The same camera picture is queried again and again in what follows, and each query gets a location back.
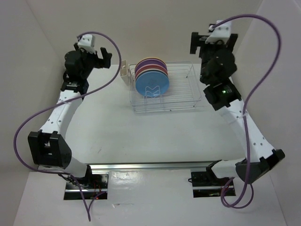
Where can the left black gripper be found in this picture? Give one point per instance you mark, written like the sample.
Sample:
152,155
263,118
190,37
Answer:
99,63

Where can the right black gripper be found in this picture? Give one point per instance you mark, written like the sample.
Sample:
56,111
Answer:
199,40

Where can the pink plastic plate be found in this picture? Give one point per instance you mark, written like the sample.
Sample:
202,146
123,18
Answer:
151,67

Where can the purple plastic plate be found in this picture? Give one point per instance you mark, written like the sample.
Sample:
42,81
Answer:
152,62

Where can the cream plastic plate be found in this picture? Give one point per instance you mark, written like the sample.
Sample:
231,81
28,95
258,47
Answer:
151,70

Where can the blue plastic plate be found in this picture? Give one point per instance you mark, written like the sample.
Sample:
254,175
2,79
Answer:
152,84

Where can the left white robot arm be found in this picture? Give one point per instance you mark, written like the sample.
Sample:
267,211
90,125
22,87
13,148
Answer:
48,145

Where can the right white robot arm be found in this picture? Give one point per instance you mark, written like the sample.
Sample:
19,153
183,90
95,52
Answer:
217,66

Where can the cream cutlery holder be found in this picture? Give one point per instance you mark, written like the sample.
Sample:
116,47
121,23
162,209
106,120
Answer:
124,72

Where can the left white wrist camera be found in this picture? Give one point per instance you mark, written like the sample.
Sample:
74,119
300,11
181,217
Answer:
87,43

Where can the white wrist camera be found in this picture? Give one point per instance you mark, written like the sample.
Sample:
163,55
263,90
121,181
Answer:
220,33
87,43

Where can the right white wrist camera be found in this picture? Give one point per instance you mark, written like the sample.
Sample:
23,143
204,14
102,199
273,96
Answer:
220,33

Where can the white wire dish rack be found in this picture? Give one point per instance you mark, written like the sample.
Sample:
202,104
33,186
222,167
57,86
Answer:
183,91

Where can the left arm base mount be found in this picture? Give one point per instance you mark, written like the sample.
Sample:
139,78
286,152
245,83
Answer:
91,182

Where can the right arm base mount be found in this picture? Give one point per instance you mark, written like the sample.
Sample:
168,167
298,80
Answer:
202,179

